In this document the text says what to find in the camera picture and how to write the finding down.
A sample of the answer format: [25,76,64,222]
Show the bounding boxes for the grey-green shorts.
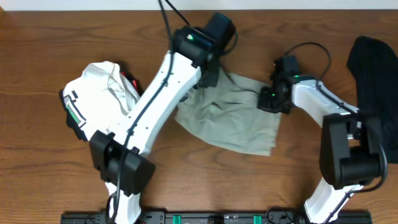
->
[175,70,281,156]

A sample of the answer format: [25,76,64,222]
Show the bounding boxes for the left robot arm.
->
[89,26,236,223]

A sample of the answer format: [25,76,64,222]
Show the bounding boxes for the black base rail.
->
[60,210,373,224]

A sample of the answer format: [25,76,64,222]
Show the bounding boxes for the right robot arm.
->
[257,75,388,223]

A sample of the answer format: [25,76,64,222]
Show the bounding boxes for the white folded t-shirt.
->
[59,61,143,141]

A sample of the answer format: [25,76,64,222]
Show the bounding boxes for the black garment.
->
[347,36,397,164]

